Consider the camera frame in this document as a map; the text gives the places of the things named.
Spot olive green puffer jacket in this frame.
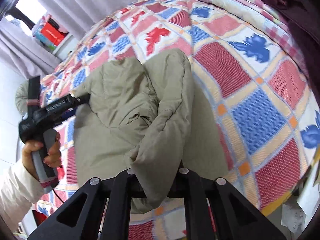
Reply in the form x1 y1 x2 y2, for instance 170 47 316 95
73 49 228 213

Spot white sleeved left forearm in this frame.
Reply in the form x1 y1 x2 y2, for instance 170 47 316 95
1 160 44 231

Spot person's left hand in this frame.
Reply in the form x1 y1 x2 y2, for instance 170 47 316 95
22 132 62 181

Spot round grey tufted cushion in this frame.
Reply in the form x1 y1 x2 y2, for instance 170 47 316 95
15 80 29 116

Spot white paper sheets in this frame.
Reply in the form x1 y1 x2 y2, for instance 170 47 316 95
280 161 319 238

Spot white shelf unit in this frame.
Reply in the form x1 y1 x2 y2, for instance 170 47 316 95
31 12 78 61

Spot red box on shelf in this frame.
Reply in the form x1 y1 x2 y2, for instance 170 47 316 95
41 22 67 46

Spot patchwork leaf pattern bedspread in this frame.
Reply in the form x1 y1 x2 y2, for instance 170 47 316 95
31 0 320 240

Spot grey curtain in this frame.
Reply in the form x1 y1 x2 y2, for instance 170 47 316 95
1 0 135 79

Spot dark maroon garment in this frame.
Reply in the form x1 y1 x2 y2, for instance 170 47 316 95
252 0 320 78

